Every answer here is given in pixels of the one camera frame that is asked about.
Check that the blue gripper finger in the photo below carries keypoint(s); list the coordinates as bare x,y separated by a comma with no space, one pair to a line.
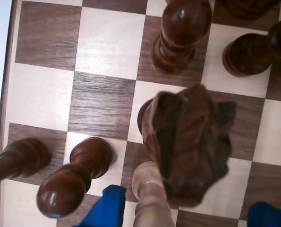
107,208
268,216

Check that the light wooden pawn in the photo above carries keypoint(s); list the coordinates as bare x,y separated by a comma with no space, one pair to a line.
150,196

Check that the dark wooden pawn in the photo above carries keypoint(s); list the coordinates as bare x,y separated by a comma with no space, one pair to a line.
178,35
24,156
247,54
60,191

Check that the wooden chessboard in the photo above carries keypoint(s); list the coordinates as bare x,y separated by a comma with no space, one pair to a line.
102,106

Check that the dark wooden knight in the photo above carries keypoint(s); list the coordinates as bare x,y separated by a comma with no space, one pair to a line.
190,142

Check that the dark wooden queen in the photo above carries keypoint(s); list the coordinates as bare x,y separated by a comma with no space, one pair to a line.
249,9

